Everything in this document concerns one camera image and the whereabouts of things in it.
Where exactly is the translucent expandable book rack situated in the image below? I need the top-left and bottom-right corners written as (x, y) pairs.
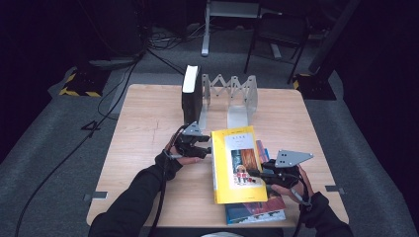
top-left (197, 73), bottom-right (259, 131)

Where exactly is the tangle of black cables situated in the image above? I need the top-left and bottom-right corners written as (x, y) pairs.
top-left (141, 19), bottom-right (207, 77)

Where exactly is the black hardcover book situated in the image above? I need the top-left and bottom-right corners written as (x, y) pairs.
top-left (181, 64), bottom-right (204, 126)

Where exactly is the grey metal desk stand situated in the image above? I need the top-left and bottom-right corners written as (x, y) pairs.
top-left (201, 0), bottom-right (262, 58)

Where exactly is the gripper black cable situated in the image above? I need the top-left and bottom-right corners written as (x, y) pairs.
top-left (149, 124), bottom-right (186, 237)
top-left (291, 166), bottom-right (314, 237)

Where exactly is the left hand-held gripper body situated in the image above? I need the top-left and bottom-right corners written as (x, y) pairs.
top-left (172, 120), bottom-right (211, 159)

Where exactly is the blue illustrated book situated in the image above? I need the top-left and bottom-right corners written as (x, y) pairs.
top-left (224, 204), bottom-right (288, 226)

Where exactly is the person's right hand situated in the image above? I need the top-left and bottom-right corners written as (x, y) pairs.
top-left (271, 164), bottom-right (316, 203)

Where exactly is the slanted grey post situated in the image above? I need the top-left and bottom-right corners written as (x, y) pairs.
top-left (307, 0), bottom-right (362, 75)

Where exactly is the yellow book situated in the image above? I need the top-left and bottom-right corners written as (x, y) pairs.
top-left (209, 124), bottom-right (269, 205)

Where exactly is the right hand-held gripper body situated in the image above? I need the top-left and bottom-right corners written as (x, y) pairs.
top-left (261, 149), bottom-right (314, 190)

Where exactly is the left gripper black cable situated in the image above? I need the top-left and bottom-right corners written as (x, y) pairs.
top-left (149, 124), bottom-right (186, 237)

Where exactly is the black yellow striped base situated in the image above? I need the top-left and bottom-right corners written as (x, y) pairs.
top-left (293, 72), bottom-right (338, 102)
top-left (58, 67), bottom-right (112, 99)

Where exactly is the black metal chair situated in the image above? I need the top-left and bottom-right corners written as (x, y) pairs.
top-left (243, 12), bottom-right (311, 85)

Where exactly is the grey tape strip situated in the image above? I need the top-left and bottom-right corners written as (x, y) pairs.
top-left (83, 191), bottom-right (109, 202)
top-left (324, 185), bottom-right (346, 196)

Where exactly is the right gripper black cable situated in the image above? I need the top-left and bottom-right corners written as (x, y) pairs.
top-left (291, 166), bottom-right (314, 237)

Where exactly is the long black floor cable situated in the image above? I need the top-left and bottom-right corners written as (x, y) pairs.
top-left (13, 53), bottom-right (143, 237)

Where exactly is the red illustrated book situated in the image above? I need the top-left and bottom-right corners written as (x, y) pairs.
top-left (223, 139), bottom-right (288, 215)

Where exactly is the person's left hand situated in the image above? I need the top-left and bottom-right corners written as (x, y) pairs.
top-left (163, 129), bottom-right (205, 167)

